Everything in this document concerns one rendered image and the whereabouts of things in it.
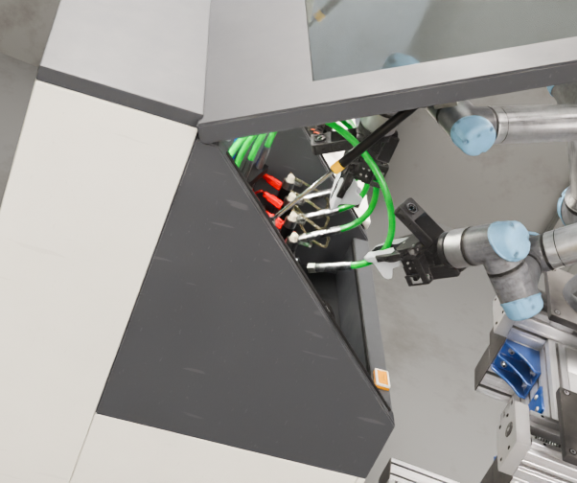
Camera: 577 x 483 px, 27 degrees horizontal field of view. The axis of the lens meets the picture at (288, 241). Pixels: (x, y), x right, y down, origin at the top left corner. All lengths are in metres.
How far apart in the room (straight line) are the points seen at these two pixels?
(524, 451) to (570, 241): 0.46
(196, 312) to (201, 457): 0.37
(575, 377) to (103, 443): 1.11
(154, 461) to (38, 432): 0.24
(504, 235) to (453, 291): 2.62
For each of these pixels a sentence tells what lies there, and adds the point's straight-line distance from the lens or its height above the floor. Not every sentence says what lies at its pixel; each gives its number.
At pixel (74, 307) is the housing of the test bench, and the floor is 1.04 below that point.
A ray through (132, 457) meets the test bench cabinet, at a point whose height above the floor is 0.70.
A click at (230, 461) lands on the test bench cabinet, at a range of 2.50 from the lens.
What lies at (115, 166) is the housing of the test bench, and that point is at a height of 1.36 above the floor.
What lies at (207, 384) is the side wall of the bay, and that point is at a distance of 2.36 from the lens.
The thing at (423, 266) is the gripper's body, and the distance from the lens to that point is 2.35.
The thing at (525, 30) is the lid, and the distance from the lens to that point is 2.18.
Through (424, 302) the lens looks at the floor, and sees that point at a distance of 4.67.
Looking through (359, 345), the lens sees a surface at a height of 0.91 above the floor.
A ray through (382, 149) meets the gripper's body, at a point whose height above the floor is 1.37.
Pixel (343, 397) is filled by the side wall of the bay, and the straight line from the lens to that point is 2.39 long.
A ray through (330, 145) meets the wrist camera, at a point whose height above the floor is 1.34.
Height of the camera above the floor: 2.43
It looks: 32 degrees down
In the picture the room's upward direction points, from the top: 24 degrees clockwise
